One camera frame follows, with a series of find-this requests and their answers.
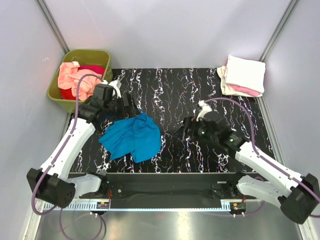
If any pink folded t shirt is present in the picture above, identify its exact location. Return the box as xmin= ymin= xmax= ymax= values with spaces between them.
xmin=226 ymin=84 xmax=262 ymax=98

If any cream folded t shirt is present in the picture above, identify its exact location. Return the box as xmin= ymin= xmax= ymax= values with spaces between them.
xmin=216 ymin=65 xmax=229 ymax=96

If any aluminium cable duct rail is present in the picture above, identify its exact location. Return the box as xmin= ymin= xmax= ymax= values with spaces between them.
xmin=43 ymin=199 xmax=247 ymax=212

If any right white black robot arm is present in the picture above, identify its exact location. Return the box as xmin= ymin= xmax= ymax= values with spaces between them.
xmin=173 ymin=116 xmax=320 ymax=225

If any blue t shirt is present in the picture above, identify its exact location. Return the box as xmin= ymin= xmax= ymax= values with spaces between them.
xmin=99 ymin=112 xmax=162 ymax=163

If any right aluminium frame post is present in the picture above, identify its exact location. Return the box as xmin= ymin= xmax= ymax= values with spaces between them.
xmin=259 ymin=0 xmax=300 ymax=62

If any left aluminium frame post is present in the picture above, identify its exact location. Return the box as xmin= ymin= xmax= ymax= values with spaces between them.
xmin=35 ymin=0 xmax=70 ymax=54

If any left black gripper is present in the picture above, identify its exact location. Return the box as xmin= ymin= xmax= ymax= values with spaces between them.
xmin=104 ymin=92 xmax=140 ymax=123

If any red t shirt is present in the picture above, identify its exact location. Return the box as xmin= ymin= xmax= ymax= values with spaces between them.
xmin=59 ymin=64 xmax=106 ymax=101

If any black marble pattern mat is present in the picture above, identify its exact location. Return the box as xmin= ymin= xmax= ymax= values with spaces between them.
xmin=70 ymin=68 xmax=274 ymax=174

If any aluminium frame post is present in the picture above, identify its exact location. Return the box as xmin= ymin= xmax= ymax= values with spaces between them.
xmin=259 ymin=0 xmax=300 ymax=62
xmin=35 ymin=0 xmax=70 ymax=54

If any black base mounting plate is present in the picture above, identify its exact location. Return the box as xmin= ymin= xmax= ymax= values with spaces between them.
xmin=74 ymin=172 xmax=258 ymax=210

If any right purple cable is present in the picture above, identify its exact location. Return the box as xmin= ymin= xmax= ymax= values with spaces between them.
xmin=202 ymin=97 xmax=320 ymax=218

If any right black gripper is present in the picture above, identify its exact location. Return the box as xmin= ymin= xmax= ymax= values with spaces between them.
xmin=172 ymin=116 xmax=218 ymax=143

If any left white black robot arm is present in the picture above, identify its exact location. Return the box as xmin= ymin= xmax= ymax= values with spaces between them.
xmin=26 ymin=80 xmax=140 ymax=209

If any salmon pink t shirt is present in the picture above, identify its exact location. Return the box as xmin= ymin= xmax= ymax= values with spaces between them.
xmin=57 ymin=61 xmax=106 ymax=102

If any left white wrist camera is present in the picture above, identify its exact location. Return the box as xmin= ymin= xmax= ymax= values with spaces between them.
xmin=101 ymin=79 xmax=122 ymax=98

